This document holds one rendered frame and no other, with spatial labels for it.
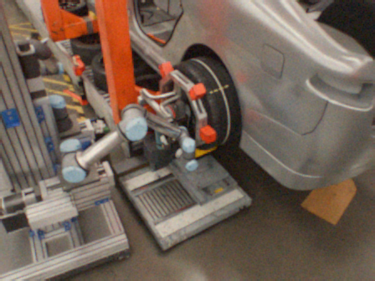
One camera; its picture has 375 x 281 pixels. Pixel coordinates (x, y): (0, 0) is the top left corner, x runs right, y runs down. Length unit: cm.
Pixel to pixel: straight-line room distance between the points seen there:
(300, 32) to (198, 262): 174
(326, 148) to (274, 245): 116
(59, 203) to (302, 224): 186
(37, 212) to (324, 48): 174
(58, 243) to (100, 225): 31
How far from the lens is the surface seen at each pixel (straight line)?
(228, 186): 303
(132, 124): 188
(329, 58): 179
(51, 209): 226
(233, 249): 288
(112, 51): 263
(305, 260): 294
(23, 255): 280
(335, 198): 338
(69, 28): 462
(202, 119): 239
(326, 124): 192
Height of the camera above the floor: 240
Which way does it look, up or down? 40 degrees down
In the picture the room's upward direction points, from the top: straight up
